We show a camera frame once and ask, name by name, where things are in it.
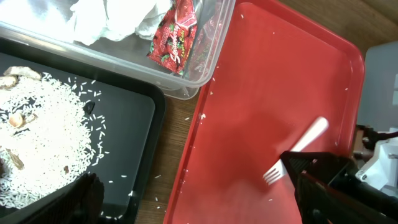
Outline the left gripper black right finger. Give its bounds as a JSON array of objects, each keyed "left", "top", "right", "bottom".
[{"left": 295, "top": 174, "right": 396, "bottom": 223}]

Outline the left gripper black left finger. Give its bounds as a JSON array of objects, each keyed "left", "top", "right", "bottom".
[{"left": 0, "top": 172, "right": 105, "bottom": 224}]

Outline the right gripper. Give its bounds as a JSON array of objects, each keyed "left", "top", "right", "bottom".
[{"left": 280, "top": 151, "right": 397, "bottom": 220}]

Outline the white plastic fork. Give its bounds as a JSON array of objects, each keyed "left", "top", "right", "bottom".
[{"left": 262, "top": 117, "right": 329, "bottom": 185}]

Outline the white napkin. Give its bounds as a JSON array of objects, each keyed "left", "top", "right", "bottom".
[{"left": 1, "top": 0, "right": 173, "bottom": 45}]

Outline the red snack wrapper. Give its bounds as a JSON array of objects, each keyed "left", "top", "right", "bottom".
[{"left": 147, "top": 0, "right": 197, "bottom": 76}]

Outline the grey dishwasher rack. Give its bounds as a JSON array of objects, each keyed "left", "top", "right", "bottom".
[{"left": 357, "top": 41, "right": 397, "bottom": 131}]

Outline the black waste tray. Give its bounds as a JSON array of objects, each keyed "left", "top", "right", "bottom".
[{"left": 1, "top": 39, "right": 166, "bottom": 223}]

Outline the clear plastic waste bin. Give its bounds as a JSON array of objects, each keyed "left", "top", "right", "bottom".
[{"left": 1, "top": 1, "right": 235, "bottom": 100}]

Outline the spilled rice in tray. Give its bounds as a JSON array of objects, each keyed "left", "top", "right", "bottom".
[{"left": 1, "top": 66, "right": 107, "bottom": 209}]

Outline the red serving tray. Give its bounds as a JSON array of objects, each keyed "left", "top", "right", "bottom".
[{"left": 164, "top": 1, "right": 364, "bottom": 224}]

